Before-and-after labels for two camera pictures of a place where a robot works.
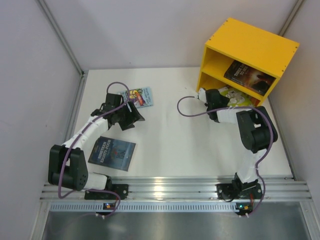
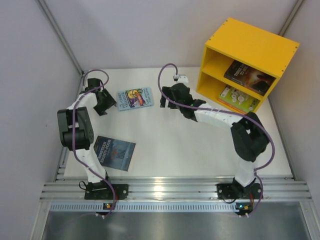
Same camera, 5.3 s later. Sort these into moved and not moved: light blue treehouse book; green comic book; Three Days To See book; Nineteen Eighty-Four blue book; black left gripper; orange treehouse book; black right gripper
Moved: orange treehouse book; black left gripper; black right gripper
Not moved: green comic book; Three Days To See book; Nineteen Eighty-Four blue book; light blue treehouse book
